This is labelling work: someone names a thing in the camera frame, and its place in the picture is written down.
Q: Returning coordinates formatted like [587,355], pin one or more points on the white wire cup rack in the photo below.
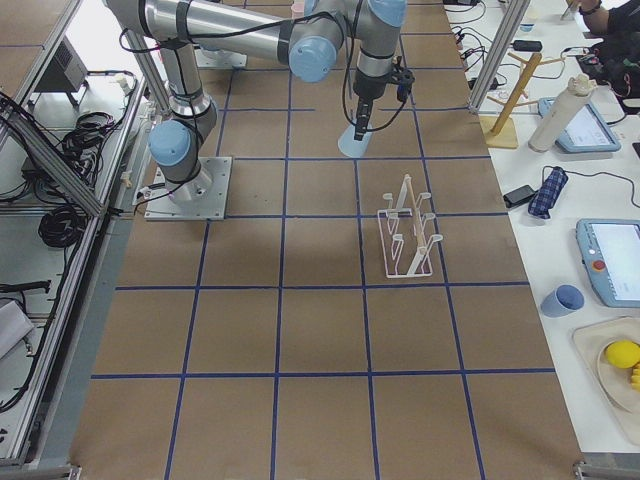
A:
[403,229]

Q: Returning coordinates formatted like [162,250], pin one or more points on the grey electronics box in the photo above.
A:
[66,73]

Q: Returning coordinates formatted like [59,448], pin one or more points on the yellow lemon toy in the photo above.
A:
[623,354]

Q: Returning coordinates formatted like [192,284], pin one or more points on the black smartphone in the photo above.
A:
[519,196]

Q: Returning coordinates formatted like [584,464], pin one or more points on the blue plaid folded umbrella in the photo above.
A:
[547,195]

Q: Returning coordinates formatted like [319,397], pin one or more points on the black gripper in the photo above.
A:
[368,88]

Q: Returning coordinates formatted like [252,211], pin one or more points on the black power adapter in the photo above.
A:
[527,46]

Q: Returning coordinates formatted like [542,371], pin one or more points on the person in black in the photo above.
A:
[617,54]

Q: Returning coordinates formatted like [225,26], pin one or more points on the blue cup on side table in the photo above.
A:
[562,301]

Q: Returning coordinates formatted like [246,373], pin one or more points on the yellow cut fruit toy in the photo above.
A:
[635,378]

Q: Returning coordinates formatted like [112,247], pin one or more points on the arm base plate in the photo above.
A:
[220,59]
[203,198]

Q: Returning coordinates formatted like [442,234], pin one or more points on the wooden mug tree stand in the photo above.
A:
[499,131]

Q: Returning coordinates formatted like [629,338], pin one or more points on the aluminium frame post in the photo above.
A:
[504,35]

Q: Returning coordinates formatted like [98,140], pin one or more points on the blue teach pendant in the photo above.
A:
[610,255]
[586,132]

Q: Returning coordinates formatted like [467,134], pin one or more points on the pink cup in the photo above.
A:
[297,9]

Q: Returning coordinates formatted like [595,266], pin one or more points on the light blue ikea cup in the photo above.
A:
[350,146]

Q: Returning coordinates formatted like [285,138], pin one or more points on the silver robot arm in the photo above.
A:
[195,34]

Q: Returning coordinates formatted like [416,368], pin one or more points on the beige cylindrical bottle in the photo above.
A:
[557,115]

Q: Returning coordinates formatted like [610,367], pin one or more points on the beige bowl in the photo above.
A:
[615,382]

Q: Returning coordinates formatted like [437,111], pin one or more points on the beige tray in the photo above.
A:
[589,342]

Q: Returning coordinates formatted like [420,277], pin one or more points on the blue teach pendant far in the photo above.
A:
[586,132]

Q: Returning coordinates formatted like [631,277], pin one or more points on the blue teach pendant near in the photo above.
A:
[610,255]

